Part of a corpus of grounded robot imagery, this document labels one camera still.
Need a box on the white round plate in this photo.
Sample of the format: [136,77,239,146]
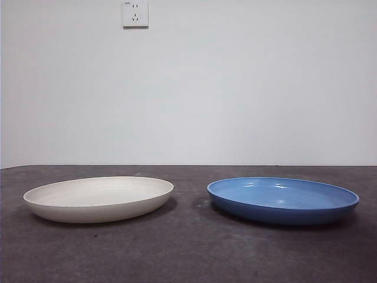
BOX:
[22,176,175,224]

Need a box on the blue round plate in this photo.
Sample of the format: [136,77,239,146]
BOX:
[206,176,361,227]

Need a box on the white wall socket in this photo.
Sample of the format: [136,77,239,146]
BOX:
[122,0,150,29]

